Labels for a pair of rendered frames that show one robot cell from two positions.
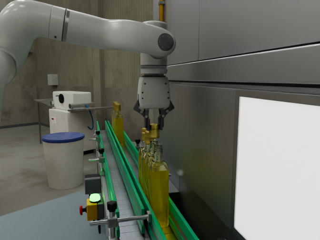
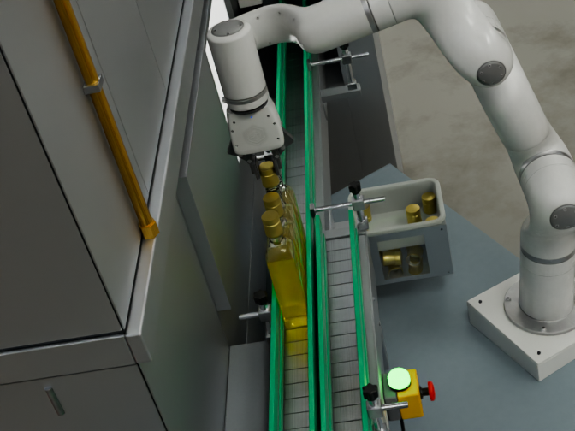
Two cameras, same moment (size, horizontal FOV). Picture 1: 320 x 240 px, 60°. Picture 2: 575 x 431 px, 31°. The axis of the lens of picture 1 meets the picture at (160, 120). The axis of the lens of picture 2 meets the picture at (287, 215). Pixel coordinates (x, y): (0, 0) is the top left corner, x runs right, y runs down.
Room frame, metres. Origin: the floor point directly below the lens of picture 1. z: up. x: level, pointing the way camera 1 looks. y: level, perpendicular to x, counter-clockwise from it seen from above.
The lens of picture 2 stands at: (2.47, 0.75, 2.56)
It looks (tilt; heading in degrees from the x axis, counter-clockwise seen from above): 37 degrees down; 204
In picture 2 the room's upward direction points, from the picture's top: 15 degrees counter-clockwise
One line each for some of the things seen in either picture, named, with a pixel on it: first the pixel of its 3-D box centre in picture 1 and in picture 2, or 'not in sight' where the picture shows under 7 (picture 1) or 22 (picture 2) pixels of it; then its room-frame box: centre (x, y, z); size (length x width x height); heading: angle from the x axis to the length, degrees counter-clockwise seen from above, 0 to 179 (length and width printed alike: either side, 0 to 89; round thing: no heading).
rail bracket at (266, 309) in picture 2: not in sight; (257, 318); (1.07, -0.01, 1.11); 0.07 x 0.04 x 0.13; 105
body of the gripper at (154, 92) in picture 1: (154, 90); (253, 121); (0.89, 0.02, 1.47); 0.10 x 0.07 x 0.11; 105
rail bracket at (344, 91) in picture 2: not in sight; (341, 77); (0.10, -0.05, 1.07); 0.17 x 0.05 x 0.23; 105
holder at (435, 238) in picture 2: not in sight; (389, 235); (0.59, 0.15, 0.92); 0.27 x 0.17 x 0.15; 105
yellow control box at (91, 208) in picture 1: (94, 209); (404, 395); (1.12, 0.28, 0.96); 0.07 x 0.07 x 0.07; 15
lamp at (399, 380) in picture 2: (95, 197); (399, 378); (1.12, 0.28, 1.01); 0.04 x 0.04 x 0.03
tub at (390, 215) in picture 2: not in sight; (397, 219); (0.58, 0.17, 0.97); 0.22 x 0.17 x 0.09; 105
